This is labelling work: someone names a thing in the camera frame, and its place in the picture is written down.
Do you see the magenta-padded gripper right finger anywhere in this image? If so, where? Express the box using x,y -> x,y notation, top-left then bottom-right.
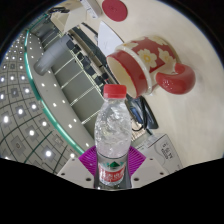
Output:
127,145 -> 167,190

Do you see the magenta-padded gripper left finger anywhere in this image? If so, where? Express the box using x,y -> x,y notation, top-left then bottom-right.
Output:
57,145 -> 100,189

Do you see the clear red-capped water bottle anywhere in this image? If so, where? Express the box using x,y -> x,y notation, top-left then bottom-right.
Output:
94,83 -> 133,190

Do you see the group of ceiling lights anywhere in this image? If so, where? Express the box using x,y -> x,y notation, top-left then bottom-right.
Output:
0,33 -> 88,164

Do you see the red floral ceramic mug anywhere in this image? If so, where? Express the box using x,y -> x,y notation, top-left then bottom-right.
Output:
105,34 -> 197,99

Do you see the row of black office chairs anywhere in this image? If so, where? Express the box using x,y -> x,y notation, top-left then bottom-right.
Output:
64,33 -> 111,88

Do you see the flat round red coaster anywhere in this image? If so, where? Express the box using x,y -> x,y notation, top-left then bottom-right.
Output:
101,0 -> 129,23

